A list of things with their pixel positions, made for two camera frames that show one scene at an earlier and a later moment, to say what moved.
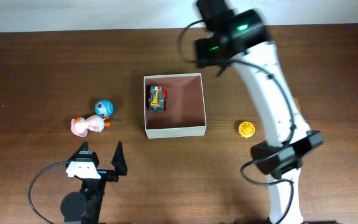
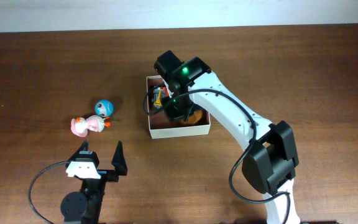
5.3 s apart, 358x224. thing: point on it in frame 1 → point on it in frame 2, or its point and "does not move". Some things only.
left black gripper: (105, 173) does not move
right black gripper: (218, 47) → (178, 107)
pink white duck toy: (80, 127) does not move
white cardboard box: (174, 106) does not move
